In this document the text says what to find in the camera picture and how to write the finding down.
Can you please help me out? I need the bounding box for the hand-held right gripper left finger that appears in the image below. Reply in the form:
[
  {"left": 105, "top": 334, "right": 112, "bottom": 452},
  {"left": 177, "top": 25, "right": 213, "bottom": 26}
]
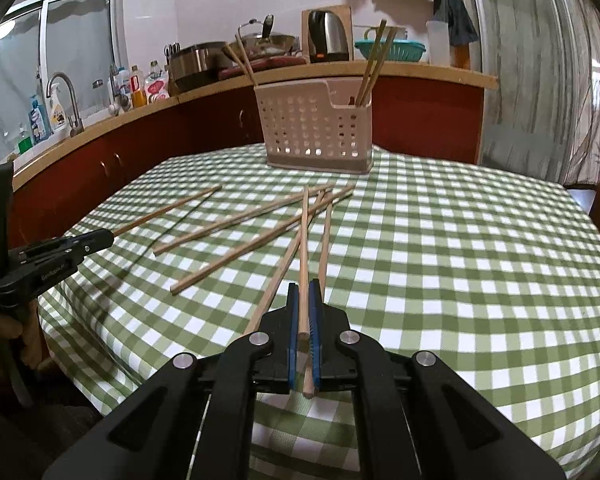
[{"left": 40, "top": 282, "right": 301, "bottom": 480}]

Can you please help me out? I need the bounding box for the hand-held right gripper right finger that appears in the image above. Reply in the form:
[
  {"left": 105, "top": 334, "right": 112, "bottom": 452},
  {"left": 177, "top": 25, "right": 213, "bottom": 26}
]
[{"left": 307, "top": 280, "right": 568, "bottom": 480}]

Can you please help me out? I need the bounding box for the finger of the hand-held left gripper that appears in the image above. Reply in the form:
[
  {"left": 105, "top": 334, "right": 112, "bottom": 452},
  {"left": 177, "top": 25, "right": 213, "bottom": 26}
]
[{"left": 0, "top": 228, "right": 116, "bottom": 306}]

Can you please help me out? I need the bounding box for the thin wooden chopstick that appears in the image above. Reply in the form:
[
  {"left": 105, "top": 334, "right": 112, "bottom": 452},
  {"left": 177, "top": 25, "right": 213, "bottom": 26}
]
[
  {"left": 170, "top": 185, "right": 356, "bottom": 295},
  {"left": 111, "top": 185, "right": 223, "bottom": 237},
  {"left": 300, "top": 186, "right": 315, "bottom": 400},
  {"left": 355, "top": 19, "right": 388, "bottom": 107},
  {"left": 153, "top": 187, "right": 334, "bottom": 255},
  {"left": 235, "top": 33, "right": 257, "bottom": 87},
  {"left": 242, "top": 190, "right": 328, "bottom": 336},
  {"left": 226, "top": 45, "right": 255, "bottom": 87},
  {"left": 361, "top": 26, "right": 399, "bottom": 108},
  {"left": 317, "top": 202, "right": 335, "bottom": 286}
]

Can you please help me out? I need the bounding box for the beige perforated utensil basket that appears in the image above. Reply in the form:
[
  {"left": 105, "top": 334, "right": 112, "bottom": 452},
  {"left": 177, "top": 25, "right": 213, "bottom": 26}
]
[{"left": 254, "top": 81, "right": 374, "bottom": 176}]

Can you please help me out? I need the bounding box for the person's left hand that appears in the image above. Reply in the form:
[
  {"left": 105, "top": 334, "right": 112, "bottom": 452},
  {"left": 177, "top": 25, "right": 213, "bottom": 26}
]
[{"left": 0, "top": 312, "right": 47, "bottom": 368}]

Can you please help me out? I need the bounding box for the blue dish soap bottle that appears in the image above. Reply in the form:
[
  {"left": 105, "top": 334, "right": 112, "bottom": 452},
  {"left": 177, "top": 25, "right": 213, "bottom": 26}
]
[{"left": 29, "top": 95, "right": 49, "bottom": 144}]

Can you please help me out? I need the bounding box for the white spray bottle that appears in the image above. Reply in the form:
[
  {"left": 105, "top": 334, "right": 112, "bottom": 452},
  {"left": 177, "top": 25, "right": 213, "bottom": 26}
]
[{"left": 50, "top": 85, "right": 69, "bottom": 132}]

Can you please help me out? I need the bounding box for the tall chrome faucet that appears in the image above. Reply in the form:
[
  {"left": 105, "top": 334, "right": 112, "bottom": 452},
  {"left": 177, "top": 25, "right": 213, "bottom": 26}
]
[{"left": 46, "top": 72, "right": 85, "bottom": 137}]

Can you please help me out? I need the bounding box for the green checkered tablecloth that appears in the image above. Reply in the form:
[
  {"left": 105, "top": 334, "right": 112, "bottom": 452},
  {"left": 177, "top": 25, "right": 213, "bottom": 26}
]
[{"left": 36, "top": 141, "right": 600, "bottom": 480}]

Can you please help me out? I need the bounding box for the orange cooking oil bottle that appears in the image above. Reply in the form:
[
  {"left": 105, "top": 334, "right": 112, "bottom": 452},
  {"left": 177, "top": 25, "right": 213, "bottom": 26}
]
[{"left": 130, "top": 66, "right": 148, "bottom": 109}]

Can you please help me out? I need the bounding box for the pink white packet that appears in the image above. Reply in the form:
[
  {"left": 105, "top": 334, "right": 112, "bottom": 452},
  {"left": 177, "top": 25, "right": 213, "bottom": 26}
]
[{"left": 145, "top": 70, "right": 170, "bottom": 103}]

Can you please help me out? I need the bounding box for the kitchen sliding window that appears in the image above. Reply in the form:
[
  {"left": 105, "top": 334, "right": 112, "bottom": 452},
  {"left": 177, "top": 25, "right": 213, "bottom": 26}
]
[{"left": 0, "top": 0, "right": 119, "bottom": 161}]

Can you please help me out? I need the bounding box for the dark rice cooker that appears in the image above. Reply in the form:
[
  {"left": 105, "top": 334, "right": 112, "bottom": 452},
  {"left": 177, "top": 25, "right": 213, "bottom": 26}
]
[{"left": 169, "top": 44, "right": 231, "bottom": 94}]

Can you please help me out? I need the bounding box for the red induction cooker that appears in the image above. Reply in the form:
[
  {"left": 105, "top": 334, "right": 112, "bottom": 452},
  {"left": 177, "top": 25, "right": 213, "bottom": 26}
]
[{"left": 217, "top": 55, "right": 309, "bottom": 81}]

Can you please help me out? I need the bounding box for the steel wok with lid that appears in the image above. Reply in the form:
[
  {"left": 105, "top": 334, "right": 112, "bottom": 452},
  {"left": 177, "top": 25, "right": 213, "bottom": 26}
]
[{"left": 222, "top": 15, "right": 301, "bottom": 61}]

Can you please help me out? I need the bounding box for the beige kitchen countertop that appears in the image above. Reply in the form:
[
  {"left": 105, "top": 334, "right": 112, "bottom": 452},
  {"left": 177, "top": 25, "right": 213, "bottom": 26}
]
[{"left": 10, "top": 60, "right": 499, "bottom": 193}]

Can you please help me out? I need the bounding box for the black steel electric kettle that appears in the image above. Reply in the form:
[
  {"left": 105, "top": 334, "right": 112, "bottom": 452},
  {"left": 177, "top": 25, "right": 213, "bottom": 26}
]
[{"left": 307, "top": 10, "right": 351, "bottom": 64}]

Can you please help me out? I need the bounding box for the teal plastic colander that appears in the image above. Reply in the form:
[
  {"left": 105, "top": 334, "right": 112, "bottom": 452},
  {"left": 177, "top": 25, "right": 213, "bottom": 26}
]
[{"left": 354, "top": 39, "right": 428, "bottom": 64}]

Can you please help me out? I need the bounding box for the white translucent container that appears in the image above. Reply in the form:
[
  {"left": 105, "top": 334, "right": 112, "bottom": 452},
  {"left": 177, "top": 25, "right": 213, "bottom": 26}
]
[{"left": 426, "top": 20, "right": 452, "bottom": 66}]

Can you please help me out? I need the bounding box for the sliding glass door with curtain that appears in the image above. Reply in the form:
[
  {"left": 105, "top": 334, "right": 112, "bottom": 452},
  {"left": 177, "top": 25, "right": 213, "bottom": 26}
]
[{"left": 467, "top": 0, "right": 600, "bottom": 187}]

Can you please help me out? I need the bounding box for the dark hanging cloth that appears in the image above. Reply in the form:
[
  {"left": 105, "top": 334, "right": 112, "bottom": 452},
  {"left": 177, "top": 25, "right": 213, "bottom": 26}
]
[{"left": 430, "top": 0, "right": 480, "bottom": 47}]

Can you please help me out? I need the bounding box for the green handled mug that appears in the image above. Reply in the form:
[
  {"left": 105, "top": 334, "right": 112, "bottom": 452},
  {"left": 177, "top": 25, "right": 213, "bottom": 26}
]
[{"left": 362, "top": 27, "right": 409, "bottom": 44}]

